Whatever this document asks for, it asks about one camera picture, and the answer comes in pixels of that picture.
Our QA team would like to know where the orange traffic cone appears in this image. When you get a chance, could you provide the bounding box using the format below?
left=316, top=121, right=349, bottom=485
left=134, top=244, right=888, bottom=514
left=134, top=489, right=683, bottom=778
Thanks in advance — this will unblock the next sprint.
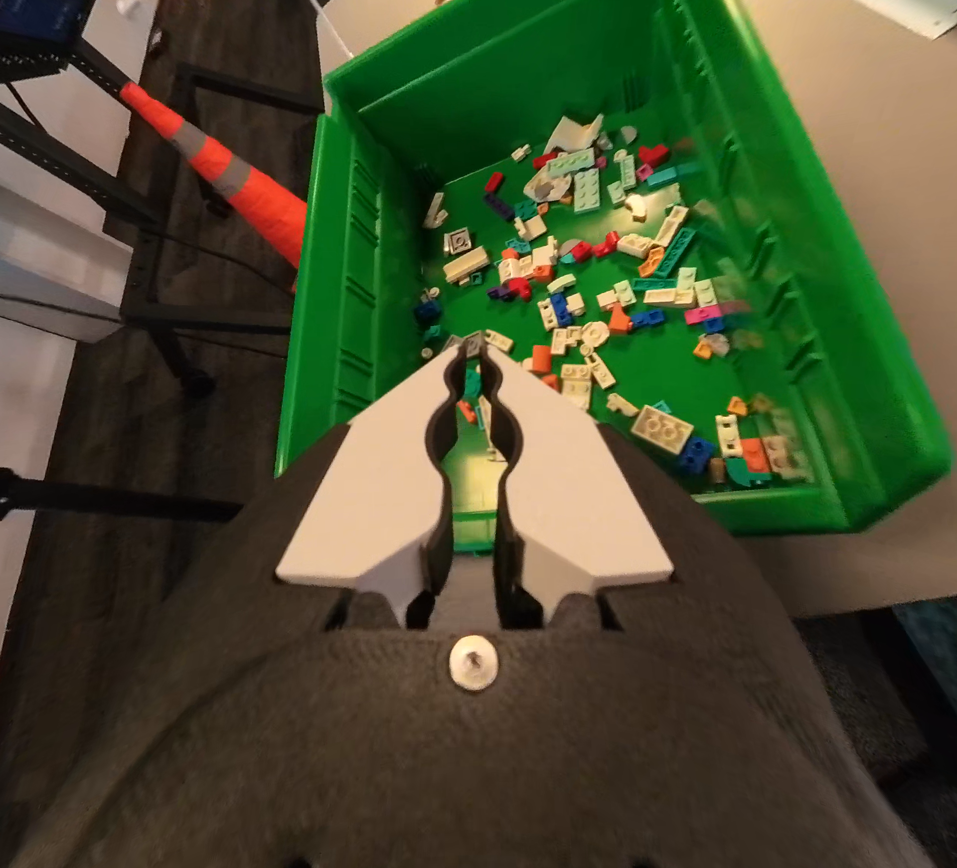
left=118, top=80, right=311, bottom=272

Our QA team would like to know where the blue screen device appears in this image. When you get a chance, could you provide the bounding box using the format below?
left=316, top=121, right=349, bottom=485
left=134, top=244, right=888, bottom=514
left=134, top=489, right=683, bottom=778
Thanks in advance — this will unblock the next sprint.
left=0, top=0, right=98, bottom=39

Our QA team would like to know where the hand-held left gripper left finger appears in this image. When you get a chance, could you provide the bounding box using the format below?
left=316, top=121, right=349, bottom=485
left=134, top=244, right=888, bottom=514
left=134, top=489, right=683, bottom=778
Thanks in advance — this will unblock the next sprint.
left=274, top=345, right=471, bottom=628

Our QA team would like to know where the pile of toy bricks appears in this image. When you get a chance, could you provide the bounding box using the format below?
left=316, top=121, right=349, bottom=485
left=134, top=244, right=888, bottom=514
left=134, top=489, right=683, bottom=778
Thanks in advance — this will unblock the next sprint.
left=413, top=111, right=817, bottom=497

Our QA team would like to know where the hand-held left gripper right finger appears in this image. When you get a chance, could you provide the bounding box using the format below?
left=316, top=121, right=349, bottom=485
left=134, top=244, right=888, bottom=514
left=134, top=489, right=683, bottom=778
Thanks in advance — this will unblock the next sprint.
left=477, top=348, right=675, bottom=626

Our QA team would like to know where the black metal stand frame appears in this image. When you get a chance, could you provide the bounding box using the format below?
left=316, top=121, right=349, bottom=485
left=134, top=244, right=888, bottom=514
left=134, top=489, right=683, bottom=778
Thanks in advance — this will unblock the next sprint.
left=0, top=34, right=330, bottom=398

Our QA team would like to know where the black tripod leg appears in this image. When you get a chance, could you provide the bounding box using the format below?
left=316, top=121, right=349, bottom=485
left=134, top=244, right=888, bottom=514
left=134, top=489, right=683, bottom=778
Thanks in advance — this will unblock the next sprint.
left=0, top=468, right=245, bottom=523

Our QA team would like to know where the green plastic bin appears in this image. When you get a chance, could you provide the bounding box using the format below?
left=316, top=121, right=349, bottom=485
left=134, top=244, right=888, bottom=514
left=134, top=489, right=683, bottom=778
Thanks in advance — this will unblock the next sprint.
left=274, top=0, right=954, bottom=558

